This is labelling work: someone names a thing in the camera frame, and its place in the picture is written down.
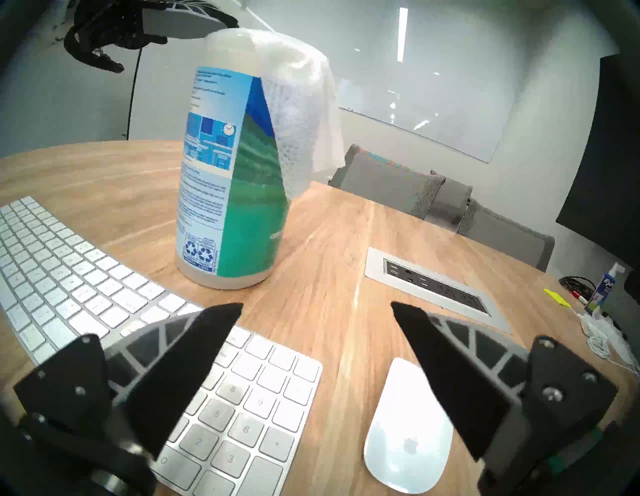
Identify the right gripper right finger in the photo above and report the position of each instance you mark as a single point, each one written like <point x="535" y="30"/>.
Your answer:
<point x="460" y="370"/>

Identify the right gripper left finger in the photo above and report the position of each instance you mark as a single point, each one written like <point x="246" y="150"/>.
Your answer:
<point x="185" y="370"/>

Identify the grey office chair with armrests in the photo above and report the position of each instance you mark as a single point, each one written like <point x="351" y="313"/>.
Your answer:
<point x="452" y="200"/>

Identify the white keyboard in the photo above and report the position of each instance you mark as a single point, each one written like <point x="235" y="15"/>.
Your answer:
<point x="75" y="280"/>

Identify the white disinfecting wipe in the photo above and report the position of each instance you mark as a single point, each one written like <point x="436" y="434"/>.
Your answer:
<point x="305" y="125"/>

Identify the disinfecting wipes canister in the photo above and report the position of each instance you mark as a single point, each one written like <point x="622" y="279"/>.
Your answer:
<point x="230" y="200"/>

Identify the red marker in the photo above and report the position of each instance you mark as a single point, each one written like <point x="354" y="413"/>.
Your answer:
<point x="580" y="296"/>

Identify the white computer mouse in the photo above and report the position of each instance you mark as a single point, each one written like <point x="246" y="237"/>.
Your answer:
<point x="400" y="440"/>

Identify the large black wall screen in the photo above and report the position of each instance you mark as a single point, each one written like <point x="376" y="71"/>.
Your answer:
<point x="610" y="175"/>

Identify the large glass wall board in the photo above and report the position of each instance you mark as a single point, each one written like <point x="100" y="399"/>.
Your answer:
<point x="425" y="75"/>

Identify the yellow sticky note pad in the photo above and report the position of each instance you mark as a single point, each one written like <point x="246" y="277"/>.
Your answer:
<point x="556" y="298"/>

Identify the grey table power outlet box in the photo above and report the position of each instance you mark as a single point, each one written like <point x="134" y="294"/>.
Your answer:
<point x="430" y="285"/>

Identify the grey mesh office chair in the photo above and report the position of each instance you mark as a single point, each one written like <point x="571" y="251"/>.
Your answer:
<point x="510" y="240"/>
<point x="390" y="182"/>

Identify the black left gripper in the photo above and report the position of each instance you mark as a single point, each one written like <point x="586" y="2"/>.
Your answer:
<point x="110" y="25"/>

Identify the whiteboard cleaner spray bottle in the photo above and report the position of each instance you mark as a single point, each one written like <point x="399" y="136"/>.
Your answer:
<point x="602" y="292"/>

